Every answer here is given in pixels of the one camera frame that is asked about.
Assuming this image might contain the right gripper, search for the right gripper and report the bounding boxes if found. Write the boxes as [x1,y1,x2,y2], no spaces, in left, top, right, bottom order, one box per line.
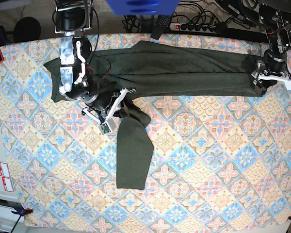
[83,89,135,118]

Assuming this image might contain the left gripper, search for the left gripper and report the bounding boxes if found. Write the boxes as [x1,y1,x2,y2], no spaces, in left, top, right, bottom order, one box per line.
[253,50,287,96]

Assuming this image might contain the dark green long-sleeve shirt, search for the dark green long-sleeve shirt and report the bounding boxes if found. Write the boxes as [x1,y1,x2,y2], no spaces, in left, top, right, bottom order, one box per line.
[43,40,267,190]

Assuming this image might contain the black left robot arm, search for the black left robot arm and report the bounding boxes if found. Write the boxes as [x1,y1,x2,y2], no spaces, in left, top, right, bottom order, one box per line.
[238,0,291,96]

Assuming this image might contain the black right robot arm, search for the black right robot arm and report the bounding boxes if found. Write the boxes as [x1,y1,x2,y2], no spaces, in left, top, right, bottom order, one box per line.
[52,0,133,123]

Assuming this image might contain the patterned tile tablecloth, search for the patterned tile tablecloth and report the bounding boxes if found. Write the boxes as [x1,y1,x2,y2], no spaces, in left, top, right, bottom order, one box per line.
[0,38,291,233]

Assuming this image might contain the white power strip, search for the white power strip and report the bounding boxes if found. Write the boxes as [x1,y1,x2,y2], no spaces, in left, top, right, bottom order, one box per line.
[169,23,214,33]

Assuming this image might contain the black remote control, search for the black remote control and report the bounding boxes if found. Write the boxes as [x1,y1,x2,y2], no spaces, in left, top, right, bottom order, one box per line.
[150,15,171,40]

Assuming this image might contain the blue plastic box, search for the blue plastic box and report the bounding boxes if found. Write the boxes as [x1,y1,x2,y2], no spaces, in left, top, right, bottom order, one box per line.
[106,0,180,16]

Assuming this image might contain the black round stand base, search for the black round stand base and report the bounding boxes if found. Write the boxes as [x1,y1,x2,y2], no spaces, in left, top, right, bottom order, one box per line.
[13,17,41,43]

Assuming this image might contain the red white labels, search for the red white labels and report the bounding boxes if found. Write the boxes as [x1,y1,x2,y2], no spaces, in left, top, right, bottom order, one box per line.
[0,162,14,192]

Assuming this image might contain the blue clamp bottom left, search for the blue clamp bottom left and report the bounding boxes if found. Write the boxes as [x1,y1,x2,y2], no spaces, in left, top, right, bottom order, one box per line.
[11,207,33,233]

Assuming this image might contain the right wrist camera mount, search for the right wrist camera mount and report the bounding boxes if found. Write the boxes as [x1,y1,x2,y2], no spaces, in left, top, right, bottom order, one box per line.
[80,88,136,134]

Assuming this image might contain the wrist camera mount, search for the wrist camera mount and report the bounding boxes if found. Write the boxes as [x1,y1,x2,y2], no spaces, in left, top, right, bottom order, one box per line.
[80,88,136,134]
[251,60,291,91]

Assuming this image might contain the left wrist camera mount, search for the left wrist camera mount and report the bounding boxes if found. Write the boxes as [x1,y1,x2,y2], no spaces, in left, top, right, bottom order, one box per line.
[251,60,291,91]

